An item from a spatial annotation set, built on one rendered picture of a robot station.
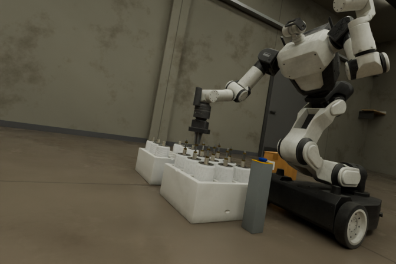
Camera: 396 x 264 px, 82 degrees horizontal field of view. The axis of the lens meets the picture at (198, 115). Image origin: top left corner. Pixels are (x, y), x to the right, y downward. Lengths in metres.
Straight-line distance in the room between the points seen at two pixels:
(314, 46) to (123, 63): 3.11
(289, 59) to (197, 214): 0.91
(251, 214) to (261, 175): 0.18
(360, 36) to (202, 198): 0.90
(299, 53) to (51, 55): 3.30
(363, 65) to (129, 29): 3.50
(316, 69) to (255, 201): 0.72
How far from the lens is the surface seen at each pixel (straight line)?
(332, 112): 1.44
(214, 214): 1.15
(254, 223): 1.13
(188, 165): 1.19
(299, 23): 1.31
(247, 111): 4.97
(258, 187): 1.09
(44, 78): 3.83
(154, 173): 1.55
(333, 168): 1.56
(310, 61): 1.31
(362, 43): 1.08
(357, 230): 1.40
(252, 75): 1.42
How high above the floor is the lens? 0.42
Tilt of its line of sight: 3 degrees up
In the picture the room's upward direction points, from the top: 10 degrees clockwise
